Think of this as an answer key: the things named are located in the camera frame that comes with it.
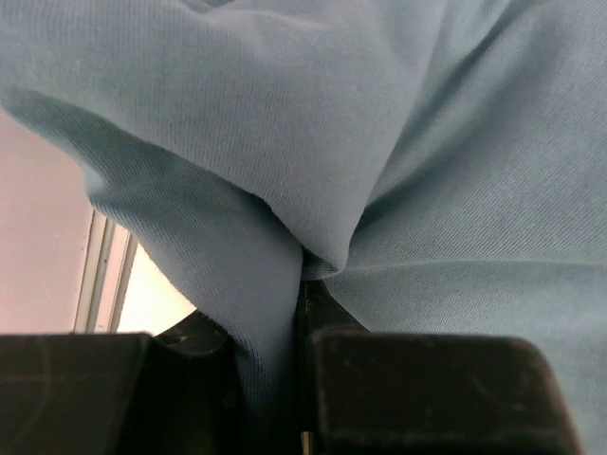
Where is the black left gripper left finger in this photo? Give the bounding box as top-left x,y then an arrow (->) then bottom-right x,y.
155,311 -> 232,359

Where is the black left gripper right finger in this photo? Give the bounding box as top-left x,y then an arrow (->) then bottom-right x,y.
296,281 -> 364,433

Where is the blue t shirt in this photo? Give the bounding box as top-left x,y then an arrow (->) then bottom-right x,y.
1,1 -> 606,454

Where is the aluminium frame rail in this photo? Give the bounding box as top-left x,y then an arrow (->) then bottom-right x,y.
73,211 -> 138,334

